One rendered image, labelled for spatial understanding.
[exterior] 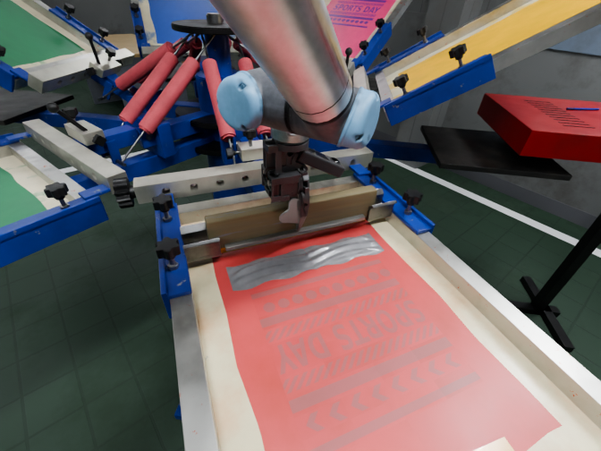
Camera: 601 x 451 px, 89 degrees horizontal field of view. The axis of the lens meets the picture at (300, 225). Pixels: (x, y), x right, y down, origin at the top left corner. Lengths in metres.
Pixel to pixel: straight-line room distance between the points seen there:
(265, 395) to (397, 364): 0.22
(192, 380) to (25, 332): 1.70
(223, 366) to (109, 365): 1.30
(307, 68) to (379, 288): 0.48
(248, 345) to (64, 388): 1.36
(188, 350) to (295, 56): 0.43
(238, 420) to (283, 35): 0.47
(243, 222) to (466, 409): 0.50
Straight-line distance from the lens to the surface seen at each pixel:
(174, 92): 1.20
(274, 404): 0.52
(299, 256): 0.69
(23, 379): 1.97
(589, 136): 1.38
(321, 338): 0.57
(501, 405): 0.61
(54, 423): 1.79
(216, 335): 0.59
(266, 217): 0.67
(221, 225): 0.65
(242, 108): 0.45
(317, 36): 0.29
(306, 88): 0.32
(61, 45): 1.91
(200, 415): 0.49
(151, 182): 0.86
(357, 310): 0.62
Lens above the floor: 1.44
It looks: 38 degrees down
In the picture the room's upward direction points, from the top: 3 degrees clockwise
